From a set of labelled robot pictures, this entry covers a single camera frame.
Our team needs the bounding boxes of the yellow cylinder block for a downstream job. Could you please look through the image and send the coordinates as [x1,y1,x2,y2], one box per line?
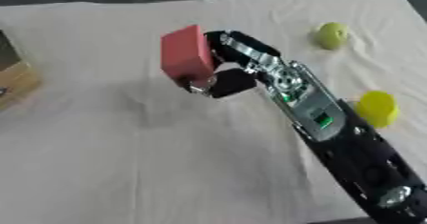
[355,90,400,130]

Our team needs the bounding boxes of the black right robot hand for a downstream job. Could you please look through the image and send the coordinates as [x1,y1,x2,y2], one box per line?
[174,30,284,99]

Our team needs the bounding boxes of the green toy apple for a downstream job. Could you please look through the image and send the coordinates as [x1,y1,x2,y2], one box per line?
[314,22,351,51]

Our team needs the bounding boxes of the red rectangular block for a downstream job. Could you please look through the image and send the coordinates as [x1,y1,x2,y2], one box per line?
[160,24,217,82]

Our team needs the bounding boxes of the tan cardboard box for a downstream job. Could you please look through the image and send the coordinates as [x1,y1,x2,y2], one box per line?
[0,30,44,111]

